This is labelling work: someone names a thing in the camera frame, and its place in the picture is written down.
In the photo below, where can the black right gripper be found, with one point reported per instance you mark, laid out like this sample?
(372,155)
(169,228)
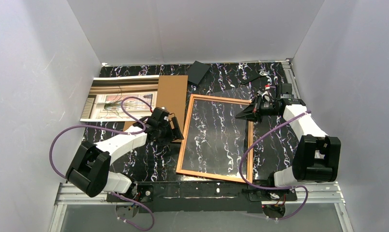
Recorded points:
(255,108)

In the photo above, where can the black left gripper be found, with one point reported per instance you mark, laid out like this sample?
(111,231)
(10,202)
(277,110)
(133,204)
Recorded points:
(169,128)

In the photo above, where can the orange picture frame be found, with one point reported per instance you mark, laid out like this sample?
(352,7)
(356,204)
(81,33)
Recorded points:
(185,137)

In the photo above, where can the brown cardboard backing board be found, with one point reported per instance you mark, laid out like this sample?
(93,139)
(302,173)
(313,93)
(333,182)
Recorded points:
(171,93)

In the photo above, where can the printed photo of window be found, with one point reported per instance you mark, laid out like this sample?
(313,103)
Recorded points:
(118,98)

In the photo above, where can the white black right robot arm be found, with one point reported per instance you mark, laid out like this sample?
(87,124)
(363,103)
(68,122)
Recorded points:
(316,159)

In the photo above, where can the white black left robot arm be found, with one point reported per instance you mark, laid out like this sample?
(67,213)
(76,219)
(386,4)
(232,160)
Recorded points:
(89,169)

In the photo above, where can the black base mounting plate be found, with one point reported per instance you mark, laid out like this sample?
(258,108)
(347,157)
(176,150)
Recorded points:
(208,196)

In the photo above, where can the black square block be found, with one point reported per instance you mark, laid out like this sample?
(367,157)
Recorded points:
(196,72)

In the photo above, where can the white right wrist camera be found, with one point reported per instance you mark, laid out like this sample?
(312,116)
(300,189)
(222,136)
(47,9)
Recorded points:
(265,92)

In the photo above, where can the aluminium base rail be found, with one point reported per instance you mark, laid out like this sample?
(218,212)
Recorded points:
(322,209)

